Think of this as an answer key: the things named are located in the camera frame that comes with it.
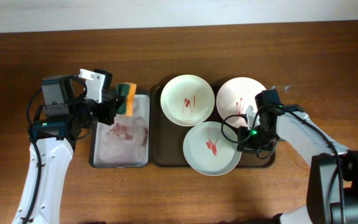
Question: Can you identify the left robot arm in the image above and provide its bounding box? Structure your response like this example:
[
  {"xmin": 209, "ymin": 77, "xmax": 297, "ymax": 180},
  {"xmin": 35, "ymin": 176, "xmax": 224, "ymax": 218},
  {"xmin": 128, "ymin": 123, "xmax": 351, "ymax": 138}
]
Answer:
[{"xmin": 13, "ymin": 69, "xmax": 125, "ymax": 223}]

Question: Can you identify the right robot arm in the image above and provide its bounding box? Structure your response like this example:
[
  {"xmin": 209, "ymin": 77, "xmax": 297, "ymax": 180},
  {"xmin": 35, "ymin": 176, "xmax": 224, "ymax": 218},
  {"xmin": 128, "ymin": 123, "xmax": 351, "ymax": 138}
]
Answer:
[{"xmin": 237, "ymin": 90, "xmax": 358, "ymax": 224}]

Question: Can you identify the small black soapy tray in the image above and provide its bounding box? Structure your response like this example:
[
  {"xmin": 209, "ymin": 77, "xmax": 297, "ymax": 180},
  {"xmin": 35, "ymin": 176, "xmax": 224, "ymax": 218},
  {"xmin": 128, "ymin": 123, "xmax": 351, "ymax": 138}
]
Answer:
[{"xmin": 89, "ymin": 90, "xmax": 151, "ymax": 168}]

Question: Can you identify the cream plate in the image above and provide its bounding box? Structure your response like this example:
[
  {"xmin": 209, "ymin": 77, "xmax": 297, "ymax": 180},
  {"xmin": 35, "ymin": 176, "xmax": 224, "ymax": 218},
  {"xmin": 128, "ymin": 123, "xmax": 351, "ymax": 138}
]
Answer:
[{"xmin": 160, "ymin": 75, "xmax": 215, "ymax": 126}]

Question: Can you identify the pale grey plate front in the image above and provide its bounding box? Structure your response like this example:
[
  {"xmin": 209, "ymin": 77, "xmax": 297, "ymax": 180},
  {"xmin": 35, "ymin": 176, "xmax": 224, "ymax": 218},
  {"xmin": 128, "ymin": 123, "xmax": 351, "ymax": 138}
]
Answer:
[{"xmin": 183, "ymin": 121, "xmax": 241, "ymax": 176}]

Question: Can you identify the green and orange sponge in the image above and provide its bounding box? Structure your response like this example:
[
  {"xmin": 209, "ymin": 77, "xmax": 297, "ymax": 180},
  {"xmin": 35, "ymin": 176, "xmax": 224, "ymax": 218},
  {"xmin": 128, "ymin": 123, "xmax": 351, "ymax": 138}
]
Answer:
[{"xmin": 116, "ymin": 83, "xmax": 137, "ymax": 116}]

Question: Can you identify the brown plastic tray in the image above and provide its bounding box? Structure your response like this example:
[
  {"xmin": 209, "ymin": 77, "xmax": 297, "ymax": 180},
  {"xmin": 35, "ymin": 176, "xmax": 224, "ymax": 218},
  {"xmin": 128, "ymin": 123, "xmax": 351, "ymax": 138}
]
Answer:
[{"xmin": 149, "ymin": 85, "xmax": 276, "ymax": 169}]

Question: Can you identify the pinkish white plate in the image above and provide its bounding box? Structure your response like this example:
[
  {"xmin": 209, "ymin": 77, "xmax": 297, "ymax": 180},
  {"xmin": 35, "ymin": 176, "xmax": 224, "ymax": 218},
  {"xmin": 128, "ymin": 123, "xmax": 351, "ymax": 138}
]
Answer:
[{"xmin": 216, "ymin": 77, "xmax": 266, "ymax": 119}]

